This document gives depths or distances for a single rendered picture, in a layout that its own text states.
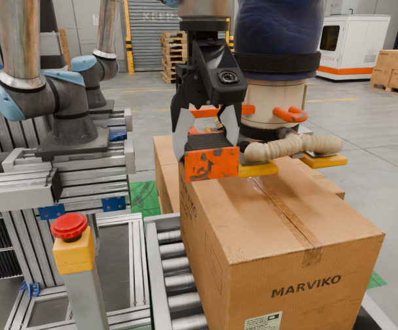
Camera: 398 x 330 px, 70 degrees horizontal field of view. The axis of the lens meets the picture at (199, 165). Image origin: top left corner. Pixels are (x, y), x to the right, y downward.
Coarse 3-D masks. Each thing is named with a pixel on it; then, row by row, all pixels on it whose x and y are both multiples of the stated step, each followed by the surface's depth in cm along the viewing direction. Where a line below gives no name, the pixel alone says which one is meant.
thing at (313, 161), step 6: (306, 156) 73; (312, 156) 73; (318, 156) 73; (324, 156) 73; (330, 156) 73; (336, 156) 73; (342, 156) 73; (306, 162) 73; (312, 162) 71; (318, 162) 71; (324, 162) 71; (330, 162) 71; (336, 162) 72; (342, 162) 72; (312, 168) 71
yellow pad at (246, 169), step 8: (208, 128) 95; (216, 128) 93; (240, 144) 74; (248, 144) 74; (240, 152) 75; (240, 160) 71; (240, 168) 68; (248, 168) 68; (256, 168) 68; (264, 168) 68; (272, 168) 68; (240, 176) 67; (248, 176) 67
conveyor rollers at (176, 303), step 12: (168, 240) 130; (168, 252) 122; (180, 252) 123; (168, 264) 114; (180, 264) 115; (180, 276) 108; (192, 276) 108; (168, 288) 105; (180, 288) 107; (168, 300) 99; (180, 300) 99; (192, 300) 99; (180, 324) 91; (192, 324) 91; (204, 324) 92
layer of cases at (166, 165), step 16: (160, 144) 232; (160, 160) 203; (176, 160) 203; (160, 176) 205; (176, 176) 182; (320, 176) 182; (160, 192) 222; (176, 192) 164; (336, 192) 164; (176, 208) 150
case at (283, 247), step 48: (192, 192) 91; (240, 192) 86; (288, 192) 86; (192, 240) 100; (240, 240) 66; (288, 240) 66; (336, 240) 66; (240, 288) 64; (288, 288) 68; (336, 288) 73
